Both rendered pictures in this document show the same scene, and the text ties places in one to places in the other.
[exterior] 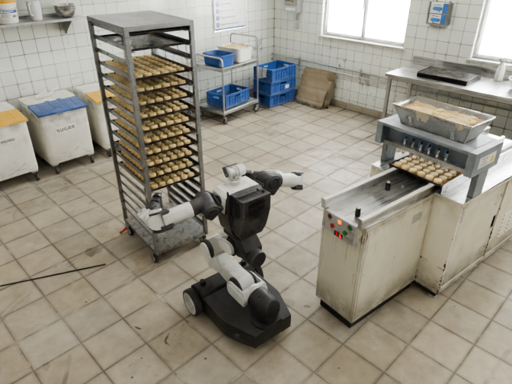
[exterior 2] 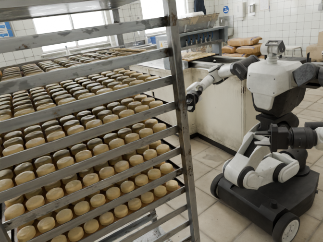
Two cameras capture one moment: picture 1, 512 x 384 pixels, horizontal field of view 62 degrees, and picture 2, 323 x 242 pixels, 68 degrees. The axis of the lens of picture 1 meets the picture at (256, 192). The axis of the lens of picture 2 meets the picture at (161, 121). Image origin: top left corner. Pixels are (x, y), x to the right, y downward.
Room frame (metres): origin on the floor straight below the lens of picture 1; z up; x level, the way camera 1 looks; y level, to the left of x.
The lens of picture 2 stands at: (2.63, 1.56, 1.33)
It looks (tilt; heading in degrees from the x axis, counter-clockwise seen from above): 22 degrees down; 280
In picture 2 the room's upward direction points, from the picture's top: 8 degrees counter-clockwise
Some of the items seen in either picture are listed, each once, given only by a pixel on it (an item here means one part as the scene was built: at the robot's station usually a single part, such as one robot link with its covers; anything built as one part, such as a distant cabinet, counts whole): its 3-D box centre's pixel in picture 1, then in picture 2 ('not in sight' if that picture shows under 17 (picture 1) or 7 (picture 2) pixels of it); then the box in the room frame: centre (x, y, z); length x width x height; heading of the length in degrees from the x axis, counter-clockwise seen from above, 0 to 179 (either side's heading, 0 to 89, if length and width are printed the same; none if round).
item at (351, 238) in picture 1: (340, 226); not in sight; (2.12, -0.51, 0.77); 0.24 x 0.04 x 0.14; 37
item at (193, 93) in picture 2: (251, 177); (191, 100); (2.68, 0.04, 0.82); 0.12 x 0.10 x 0.13; 83
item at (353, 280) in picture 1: (372, 247); (228, 105); (2.34, -0.80, 0.45); 0.70 x 0.34 x 0.90; 127
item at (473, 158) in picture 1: (432, 153); (192, 47); (2.65, -1.20, 1.01); 0.72 x 0.33 x 0.34; 37
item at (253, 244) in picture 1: (244, 245); (278, 123); (2.14, 0.07, 0.62); 0.28 x 0.13 x 0.18; 38
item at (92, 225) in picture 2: not in sight; (91, 225); (3.04, 0.96, 0.69); 0.05 x 0.05 x 0.02
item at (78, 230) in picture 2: not in sight; (76, 234); (3.08, 1.00, 0.69); 0.05 x 0.05 x 0.02
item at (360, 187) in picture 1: (419, 160); (177, 61); (2.83, -1.20, 0.87); 2.01 x 0.03 x 0.07; 127
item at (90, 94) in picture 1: (110, 117); not in sight; (5.09, 1.81, 0.38); 0.64 x 0.54 x 0.77; 42
